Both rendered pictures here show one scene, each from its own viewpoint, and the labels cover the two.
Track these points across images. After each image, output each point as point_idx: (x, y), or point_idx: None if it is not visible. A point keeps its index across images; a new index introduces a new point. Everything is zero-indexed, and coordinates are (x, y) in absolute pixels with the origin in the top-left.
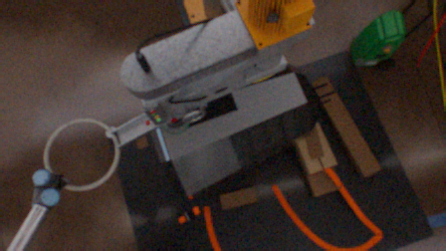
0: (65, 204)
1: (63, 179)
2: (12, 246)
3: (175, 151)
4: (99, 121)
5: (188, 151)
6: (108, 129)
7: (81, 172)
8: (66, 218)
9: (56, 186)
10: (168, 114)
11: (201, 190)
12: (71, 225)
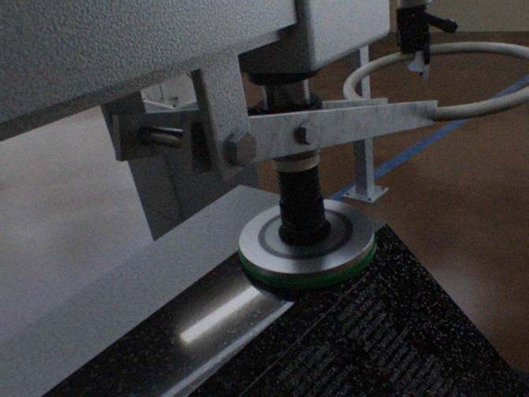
0: (465, 255)
1: (408, 33)
2: None
3: (240, 197)
4: (497, 102)
5: (200, 212)
6: (449, 106)
7: (506, 300)
8: (440, 246)
9: (397, 9)
10: None
11: None
12: (423, 244)
